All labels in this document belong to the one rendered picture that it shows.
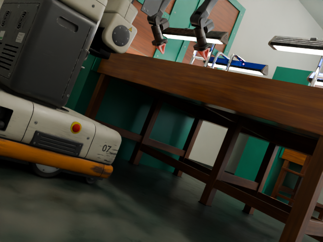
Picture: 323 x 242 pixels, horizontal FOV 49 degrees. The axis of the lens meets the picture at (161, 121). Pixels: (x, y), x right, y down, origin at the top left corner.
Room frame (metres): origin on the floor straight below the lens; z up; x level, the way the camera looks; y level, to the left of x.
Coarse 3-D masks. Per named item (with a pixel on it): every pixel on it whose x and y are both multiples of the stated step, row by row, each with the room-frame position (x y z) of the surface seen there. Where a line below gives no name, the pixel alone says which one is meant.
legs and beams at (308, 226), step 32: (96, 96) 2.57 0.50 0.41; (160, 96) 2.97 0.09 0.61; (192, 128) 3.38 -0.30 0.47; (256, 128) 2.53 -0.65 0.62; (160, 160) 2.78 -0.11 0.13; (224, 160) 2.37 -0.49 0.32; (320, 160) 1.37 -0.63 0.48; (224, 192) 2.30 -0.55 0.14; (256, 192) 2.76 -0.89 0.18; (320, 192) 1.39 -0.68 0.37; (288, 224) 1.39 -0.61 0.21; (320, 224) 1.51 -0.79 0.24
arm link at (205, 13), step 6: (204, 0) 2.00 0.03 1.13; (210, 0) 1.97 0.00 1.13; (216, 0) 2.00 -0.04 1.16; (204, 6) 1.97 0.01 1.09; (210, 6) 1.98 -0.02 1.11; (198, 12) 1.99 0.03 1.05; (204, 12) 1.96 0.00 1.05; (192, 18) 1.98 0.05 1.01; (198, 18) 1.95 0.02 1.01; (204, 18) 1.98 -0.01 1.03; (198, 24) 1.97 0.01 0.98
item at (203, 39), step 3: (204, 36) 2.04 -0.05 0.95; (198, 39) 2.04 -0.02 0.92; (201, 39) 2.04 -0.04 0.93; (204, 39) 2.04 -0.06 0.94; (198, 42) 2.06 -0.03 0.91; (201, 42) 2.05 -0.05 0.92; (204, 42) 2.05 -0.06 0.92; (207, 42) 2.09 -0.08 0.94; (195, 45) 2.11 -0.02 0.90; (198, 45) 2.07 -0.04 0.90; (201, 45) 2.06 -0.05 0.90; (204, 45) 2.06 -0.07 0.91; (207, 45) 2.05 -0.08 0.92; (210, 45) 2.05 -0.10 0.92; (201, 48) 2.07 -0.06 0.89; (204, 48) 2.04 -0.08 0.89; (207, 48) 2.04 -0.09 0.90
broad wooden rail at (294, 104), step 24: (120, 72) 2.43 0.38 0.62; (144, 72) 2.25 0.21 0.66; (168, 72) 2.10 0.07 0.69; (192, 72) 1.96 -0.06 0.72; (216, 72) 1.84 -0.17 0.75; (192, 96) 1.91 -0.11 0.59; (216, 96) 1.80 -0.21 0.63; (240, 96) 1.70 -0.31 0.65; (264, 96) 1.61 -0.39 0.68; (288, 96) 1.53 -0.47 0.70; (312, 96) 1.45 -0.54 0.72; (264, 120) 1.62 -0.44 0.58; (288, 120) 1.50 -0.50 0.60; (312, 120) 1.43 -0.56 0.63
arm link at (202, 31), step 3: (195, 27) 2.05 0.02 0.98; (204, 27) 2.04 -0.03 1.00; (195, 30) 2.02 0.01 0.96; (198, 30) 2.01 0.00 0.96; (201, 30) 2.01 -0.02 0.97; (204, 30) 2.05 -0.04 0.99; (195, 33) 2.03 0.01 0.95; (198, 33) 2.02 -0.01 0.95; (201, 33) 2.02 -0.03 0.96; (204, 33) 2.03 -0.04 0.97; (198, 36) 2.03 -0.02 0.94; (201, 36) 2.03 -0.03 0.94
